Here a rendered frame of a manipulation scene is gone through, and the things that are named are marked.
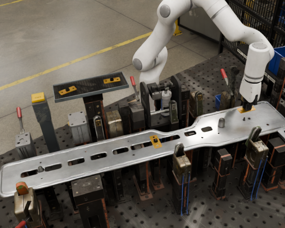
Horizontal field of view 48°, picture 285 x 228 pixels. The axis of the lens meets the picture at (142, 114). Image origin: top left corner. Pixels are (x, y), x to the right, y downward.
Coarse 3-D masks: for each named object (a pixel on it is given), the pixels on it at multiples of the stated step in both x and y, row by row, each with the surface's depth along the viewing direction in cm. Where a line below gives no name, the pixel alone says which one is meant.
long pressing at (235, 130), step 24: (216, 120) 159; (240, 120) 158; (264, 120) 157; (96, 144) 150; (120, 144) 149; (168, 144) 147; (192, 144) 147; (216, 144) 147; (0, 168) 141; (24, 168) 140; (72, 168) 139; (96, 168) 138; (0, 192) 131
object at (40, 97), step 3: (39, 93) 156; (42, 93) 156; (33, 96) 155; (36, 96) 154; (39, 96) 154; (42, 96) 154; (33, 99) 153; (36, 99) 153; (39, 99) 153; (42, 99) 153; (33, 102) 152
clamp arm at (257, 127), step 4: (252, 128) 138; (256, 128) 136; (260, 128) 137; (252, 132) 139; (256, 132) 138; (260, 132) 139; (248, 136) 143; (252, 136) 140; (256, 136) 141; (252, 140) 143
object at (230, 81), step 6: (234, 66) 157; (228, 72) 159; (234, 72) 155; (228, 78) 160; (234, 78) 160; (228, 84) 162; (234, 84) 162; (228, 90) 163; (234, 90) 163; (234, 96) 165
